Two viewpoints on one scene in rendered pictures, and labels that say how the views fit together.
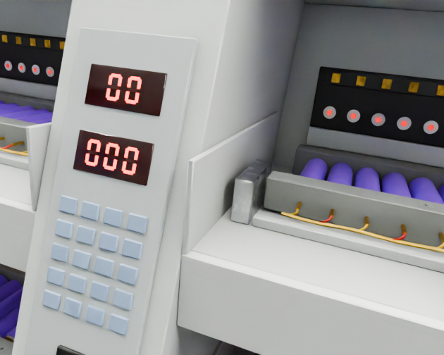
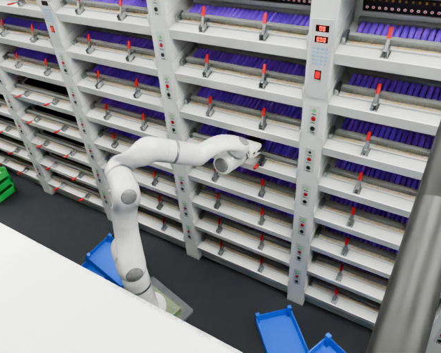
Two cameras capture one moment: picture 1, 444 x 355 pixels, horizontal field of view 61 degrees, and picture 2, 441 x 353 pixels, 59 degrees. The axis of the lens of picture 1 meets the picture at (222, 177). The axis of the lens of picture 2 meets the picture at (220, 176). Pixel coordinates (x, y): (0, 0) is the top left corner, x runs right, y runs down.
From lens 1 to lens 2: 1.25 m
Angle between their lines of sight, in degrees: 38
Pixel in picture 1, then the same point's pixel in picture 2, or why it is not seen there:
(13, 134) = (289, 29)
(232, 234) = (341, 47)
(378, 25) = not seen: outside the picture
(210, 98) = (337, 29)
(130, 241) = (325, 52)
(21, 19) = not seen: outside the picture
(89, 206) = (318, 47)
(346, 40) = not seen: outside the picture
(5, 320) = (288, 71)
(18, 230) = (303, 52)
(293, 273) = (351, 53)
